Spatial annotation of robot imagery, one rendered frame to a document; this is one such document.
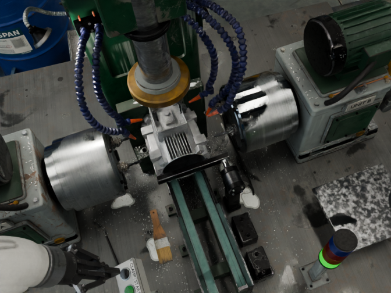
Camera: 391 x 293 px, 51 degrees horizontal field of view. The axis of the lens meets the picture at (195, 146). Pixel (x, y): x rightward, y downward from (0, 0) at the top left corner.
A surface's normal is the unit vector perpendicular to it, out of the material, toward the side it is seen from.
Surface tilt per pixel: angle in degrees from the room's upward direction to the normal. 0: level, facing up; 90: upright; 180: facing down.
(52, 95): 0
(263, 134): 69
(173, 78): 0
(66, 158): 10
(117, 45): 90
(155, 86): 0
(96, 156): 20
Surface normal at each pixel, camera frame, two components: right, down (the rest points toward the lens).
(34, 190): -0.07, -0.48
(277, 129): 0.29, 0.59
